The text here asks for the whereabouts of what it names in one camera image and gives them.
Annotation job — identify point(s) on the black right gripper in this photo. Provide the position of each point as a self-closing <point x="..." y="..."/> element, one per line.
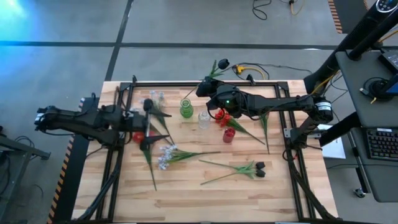
<point x="230" y="107"/>

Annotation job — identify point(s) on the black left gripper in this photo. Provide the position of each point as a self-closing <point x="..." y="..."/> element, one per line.
<point x="136" y="124"/>

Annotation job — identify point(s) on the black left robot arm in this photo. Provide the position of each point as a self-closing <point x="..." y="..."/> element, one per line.
<point x="87" y="119"/>

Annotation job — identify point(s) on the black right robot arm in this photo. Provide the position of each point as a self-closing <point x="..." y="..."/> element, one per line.
<point x="280" y="102"/>

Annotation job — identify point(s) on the green glass vase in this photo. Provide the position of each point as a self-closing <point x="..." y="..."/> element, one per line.
<point x="186" y="110"/>

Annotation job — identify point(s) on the clear glass vase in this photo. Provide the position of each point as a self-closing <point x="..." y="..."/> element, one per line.
<point x="204" y="121"/>

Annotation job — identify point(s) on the red ribbed glass vase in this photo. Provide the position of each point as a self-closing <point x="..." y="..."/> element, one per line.
<point x="229" y="136"/>

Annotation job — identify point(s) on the black mat with orange stripes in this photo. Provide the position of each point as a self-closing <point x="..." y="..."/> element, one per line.
<point x="73" y="174"/>
<point x="348" y="15"/>

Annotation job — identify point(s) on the grey metal table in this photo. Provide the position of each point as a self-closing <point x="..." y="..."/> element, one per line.
<point x="18" y="147"/>

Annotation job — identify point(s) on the white paper sheet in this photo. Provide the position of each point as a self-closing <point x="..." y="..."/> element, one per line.
<point x="334" y="149"/>

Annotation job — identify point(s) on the grey side desk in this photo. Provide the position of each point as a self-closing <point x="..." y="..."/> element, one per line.
<point x="351" y="93"/>

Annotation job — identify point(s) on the black tower fan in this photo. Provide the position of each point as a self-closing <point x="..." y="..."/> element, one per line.
<point x="351" y="43"/>

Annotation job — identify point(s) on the black round stand base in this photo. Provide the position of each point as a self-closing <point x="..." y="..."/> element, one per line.
<point x="377" y="88"/>

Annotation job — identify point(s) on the black backlit keyboard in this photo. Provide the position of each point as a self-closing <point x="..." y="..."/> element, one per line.
<point x="382" y="144"/>

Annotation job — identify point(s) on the black laptop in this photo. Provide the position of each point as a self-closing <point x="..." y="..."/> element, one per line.
<point x="390" y="60"/>

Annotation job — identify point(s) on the desk caster wheel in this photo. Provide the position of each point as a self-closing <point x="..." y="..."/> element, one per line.
<point x="360" y="193"/>

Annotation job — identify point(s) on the silver arm base bracket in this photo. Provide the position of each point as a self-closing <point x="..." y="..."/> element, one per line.
<point x="287" y="133"/>

